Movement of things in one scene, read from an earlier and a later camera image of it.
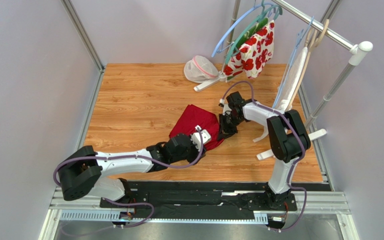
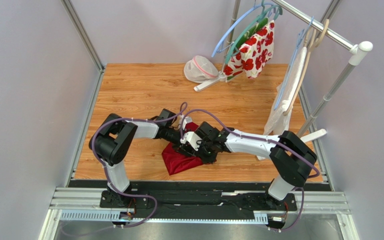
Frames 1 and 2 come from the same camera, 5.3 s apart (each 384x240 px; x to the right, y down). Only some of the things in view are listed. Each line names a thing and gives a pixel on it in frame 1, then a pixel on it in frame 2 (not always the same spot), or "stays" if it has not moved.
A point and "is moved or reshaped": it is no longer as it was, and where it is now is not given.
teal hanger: [265, 11] stays
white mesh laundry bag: [200, 69] stays
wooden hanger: [312, 41] stays
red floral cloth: [255, 52] stays
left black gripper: [197, 154] to [178, 143]
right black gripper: [228, 123] to [207, 146]
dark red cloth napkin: [190, 116] is moved or reshaped
